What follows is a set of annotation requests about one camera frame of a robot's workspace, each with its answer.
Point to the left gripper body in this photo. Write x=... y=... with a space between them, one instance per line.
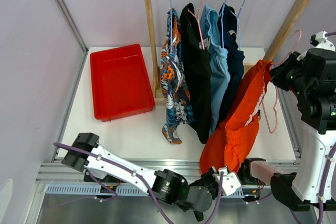
x=208 y=182

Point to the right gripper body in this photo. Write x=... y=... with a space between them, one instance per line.
x=289 y=77

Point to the navy blue shorts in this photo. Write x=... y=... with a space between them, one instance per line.
x=235 y=58

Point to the patterned blue orange shorts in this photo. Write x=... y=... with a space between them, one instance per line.
x=173 y=84

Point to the light blue shorts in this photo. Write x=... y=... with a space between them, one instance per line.
x=218 y=61

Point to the black shorts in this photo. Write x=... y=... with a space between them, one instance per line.
x=197 y=72

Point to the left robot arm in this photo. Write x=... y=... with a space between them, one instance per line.
x=86 y=154

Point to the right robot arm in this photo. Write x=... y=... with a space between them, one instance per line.
x=313 y=186

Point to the red plastic bin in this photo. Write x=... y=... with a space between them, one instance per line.
x=120 y=83

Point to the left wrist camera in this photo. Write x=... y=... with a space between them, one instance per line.
x=228 y=185

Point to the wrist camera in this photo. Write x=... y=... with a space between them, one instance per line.
x=228 y=185
x=320 y=40

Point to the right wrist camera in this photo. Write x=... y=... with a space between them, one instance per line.
x=320 y=40

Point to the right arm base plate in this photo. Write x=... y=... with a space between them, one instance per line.
x=233 y=176

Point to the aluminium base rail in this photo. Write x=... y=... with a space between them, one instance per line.
x=157 y=175

